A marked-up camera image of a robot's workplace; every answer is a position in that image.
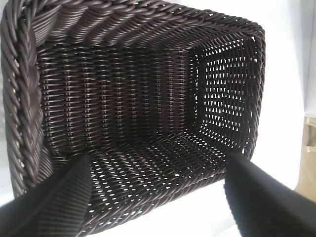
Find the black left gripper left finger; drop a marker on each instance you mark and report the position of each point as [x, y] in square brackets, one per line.
[44, 209]

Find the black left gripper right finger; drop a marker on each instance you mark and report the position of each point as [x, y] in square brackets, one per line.
[266, 209]

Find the dark brown woven basket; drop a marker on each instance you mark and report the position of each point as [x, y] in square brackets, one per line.
[123, 98]

